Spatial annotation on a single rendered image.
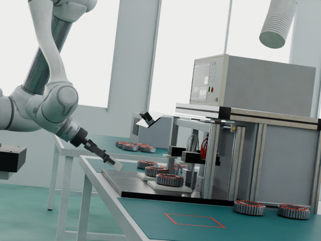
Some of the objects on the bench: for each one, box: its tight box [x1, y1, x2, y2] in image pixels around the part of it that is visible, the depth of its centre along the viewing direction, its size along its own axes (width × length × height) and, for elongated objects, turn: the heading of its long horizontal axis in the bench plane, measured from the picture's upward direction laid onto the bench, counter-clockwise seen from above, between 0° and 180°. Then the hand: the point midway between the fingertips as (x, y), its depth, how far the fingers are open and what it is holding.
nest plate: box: [147, 181, 192, 193], centre depth 239 cm, size 15×15×1 cm
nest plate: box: [137, 173, 156, 181], centre depth 263 cm, size 15×15×1 cm
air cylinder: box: [182, 168, 197, 184], centre depth 266 cm, size 5×8×6 cm
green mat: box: [86, 158, 199, 176], centre depth 319 cm, size 94×61×1 cm
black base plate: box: [101, 169, 241, 207], centre depth 252 cm, size 47×64×2 cm
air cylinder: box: [195, 176, 214, 193], centre depth 242 cm, size 5×8×6 cm
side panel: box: [248, 123, 321, 214], centre depth 228 cm, size 28×3×32 cm
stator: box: [155, 174, 184, 187], centre depth 239 cm, size 11×11×4 cm
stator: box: [233, 200, 266, 216], centre depth 213 cm, size 11×11×4 cm
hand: (116, 164), depth 235 cm, fingers open, 12 cm apart
